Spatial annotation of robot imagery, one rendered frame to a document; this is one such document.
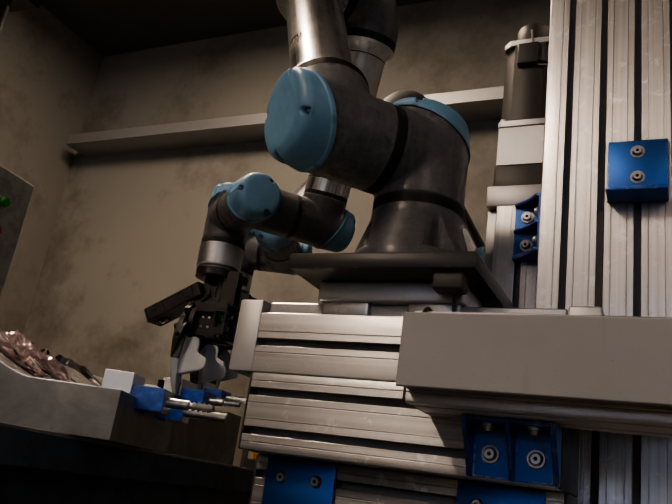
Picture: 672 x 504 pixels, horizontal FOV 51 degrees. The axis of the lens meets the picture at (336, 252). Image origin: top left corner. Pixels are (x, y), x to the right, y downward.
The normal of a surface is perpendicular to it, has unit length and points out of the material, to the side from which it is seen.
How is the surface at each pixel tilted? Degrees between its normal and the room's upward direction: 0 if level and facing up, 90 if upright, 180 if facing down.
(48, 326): 90
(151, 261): 90
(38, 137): 90
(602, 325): 90
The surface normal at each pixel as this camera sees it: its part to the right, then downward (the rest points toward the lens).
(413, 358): -0.40, -0.35
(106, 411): -0.01, -0.33
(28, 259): 0.90, -0.01
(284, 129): -0.86, -0.17
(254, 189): 0.44, -0.23
